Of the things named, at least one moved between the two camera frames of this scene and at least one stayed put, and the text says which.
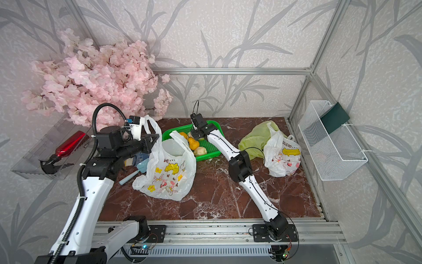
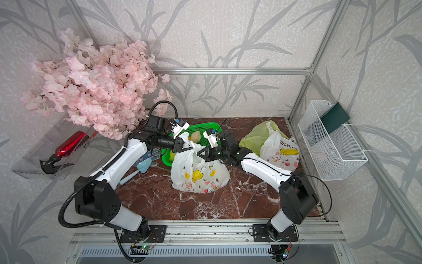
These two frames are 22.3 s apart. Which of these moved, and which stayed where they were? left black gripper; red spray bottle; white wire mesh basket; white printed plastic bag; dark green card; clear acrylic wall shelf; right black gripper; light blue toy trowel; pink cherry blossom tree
Moved: white printed plastic bag; right black gripper; left black gripper
Stayed: red spray bottle; clear acrylic wall shelf; white wire mesh basket; light blue toy trowel; pink cherry blossom tree; dark green card
